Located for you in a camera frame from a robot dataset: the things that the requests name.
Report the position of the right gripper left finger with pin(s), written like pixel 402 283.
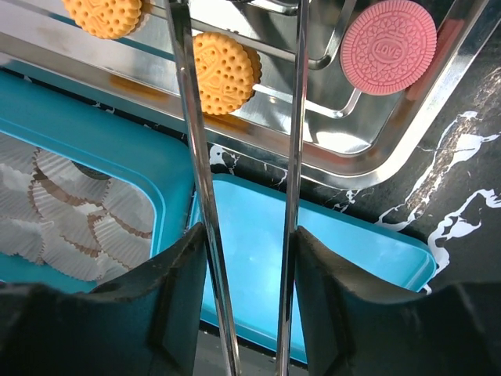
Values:
pixel 144 322

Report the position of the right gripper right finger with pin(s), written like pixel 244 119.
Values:
pixel 355 323

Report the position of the orange cookie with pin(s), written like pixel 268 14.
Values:
pixel 108 19
pixel 226 72

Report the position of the black cookie bottom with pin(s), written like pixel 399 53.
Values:
pixel 91 173

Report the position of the white paper cupcake liners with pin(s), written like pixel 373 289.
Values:
pixel 56 221

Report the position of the steel baking tray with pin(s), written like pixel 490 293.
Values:
pixel 352 140

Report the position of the blue cookie tin box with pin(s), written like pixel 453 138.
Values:
pixel 157 165

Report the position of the orange cookie bottom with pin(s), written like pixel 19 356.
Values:
pixel 226 72

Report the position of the pink cookie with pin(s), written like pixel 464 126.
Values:
pixel 388 47

